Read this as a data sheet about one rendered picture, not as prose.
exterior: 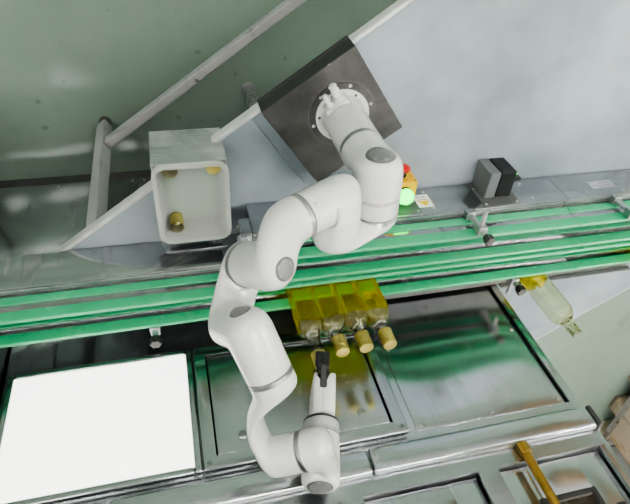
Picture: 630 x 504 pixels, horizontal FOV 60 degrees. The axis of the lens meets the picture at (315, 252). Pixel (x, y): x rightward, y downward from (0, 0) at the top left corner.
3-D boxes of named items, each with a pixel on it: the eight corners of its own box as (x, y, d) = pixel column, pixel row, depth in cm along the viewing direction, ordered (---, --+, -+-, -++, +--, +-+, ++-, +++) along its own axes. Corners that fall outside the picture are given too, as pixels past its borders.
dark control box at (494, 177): (470, 182, 159) (484, 198, 152) (477, 158, 153) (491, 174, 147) (496, 179, 160) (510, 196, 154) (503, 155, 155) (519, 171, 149)
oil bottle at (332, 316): (303, 281, 150) (323, 340, 134) (304, 265, 146) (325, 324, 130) (323, 278, 151) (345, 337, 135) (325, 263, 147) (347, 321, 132)
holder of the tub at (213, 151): (163, 239, 146) (164, 258, 140) (149, 147, 128) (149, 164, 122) (228, 232, 149) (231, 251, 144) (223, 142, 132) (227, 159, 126)
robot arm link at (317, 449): (276, 463, 97) (326, 453, 95) (279, 411, 105) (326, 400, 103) (310, 501, 106) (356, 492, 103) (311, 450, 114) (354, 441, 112)
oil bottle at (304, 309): (282, 283, 148) (300, 343, 133) (283, 268, 145) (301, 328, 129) (303, 281, 150) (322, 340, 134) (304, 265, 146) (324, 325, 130)
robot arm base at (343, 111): (299, 98, 122) (315, 132, 111) (348, 67, 120) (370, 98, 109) (330, 147, 133) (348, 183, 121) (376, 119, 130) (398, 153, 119)
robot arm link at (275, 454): (295, 353, 99) (336, 446, 105) (232, 370, 102) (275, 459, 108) (285, 380, 91) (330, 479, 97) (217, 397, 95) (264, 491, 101)
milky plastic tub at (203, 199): (160, 224, 142) (161, 245, 135) (148, 147, 127) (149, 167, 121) (227, 218, 146) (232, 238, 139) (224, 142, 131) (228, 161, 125)
